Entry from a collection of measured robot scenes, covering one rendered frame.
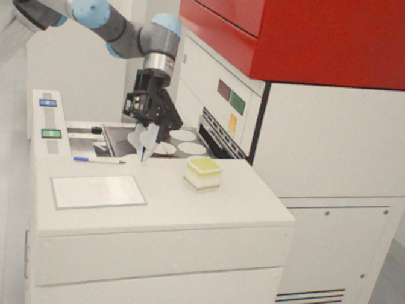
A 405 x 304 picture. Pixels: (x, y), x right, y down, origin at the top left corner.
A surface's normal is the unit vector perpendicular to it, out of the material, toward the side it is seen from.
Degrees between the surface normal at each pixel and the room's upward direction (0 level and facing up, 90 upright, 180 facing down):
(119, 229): 90
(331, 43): 90
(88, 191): 0
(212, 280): 90
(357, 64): 90
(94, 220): 0
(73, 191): 0
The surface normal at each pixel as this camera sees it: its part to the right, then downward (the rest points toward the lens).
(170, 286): 0.31, 0.44
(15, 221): 0.17, -0.90
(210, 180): 0.54, 0.43
